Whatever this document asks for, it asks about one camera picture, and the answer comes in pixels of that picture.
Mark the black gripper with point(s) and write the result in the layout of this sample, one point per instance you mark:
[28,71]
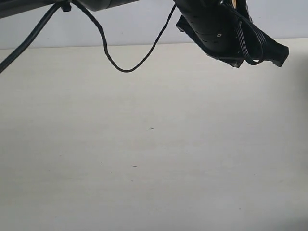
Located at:
[224,30]

